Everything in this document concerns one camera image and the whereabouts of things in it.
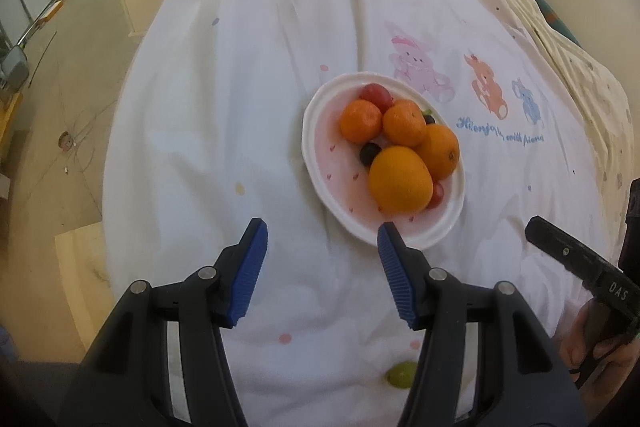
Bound small mandarin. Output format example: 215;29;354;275
382;99;429;148
339;99;383;144

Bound white printed blanket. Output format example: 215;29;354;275
102;0;631;427

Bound teal cloth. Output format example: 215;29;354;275
510;0;583;48

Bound pale yellow quilt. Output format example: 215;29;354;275
310;0;633;228

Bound metal rail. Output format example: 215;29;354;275
0;0;71;58

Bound grey box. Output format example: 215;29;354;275
0;46;28;88

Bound green grape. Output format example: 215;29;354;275
385;361;418;390

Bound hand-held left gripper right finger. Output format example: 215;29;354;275
376;222;588;427

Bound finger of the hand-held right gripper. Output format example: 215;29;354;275
525;215;621;293

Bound beige wooden board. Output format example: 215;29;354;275
52;219;126;358

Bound large yellowish orange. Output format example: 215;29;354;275
368;145;434;214

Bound pink and white plate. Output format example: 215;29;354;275
301;72;467;250

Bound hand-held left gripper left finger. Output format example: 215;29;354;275
57;218;269;427

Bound person's right hand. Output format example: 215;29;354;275
557;302;640;408

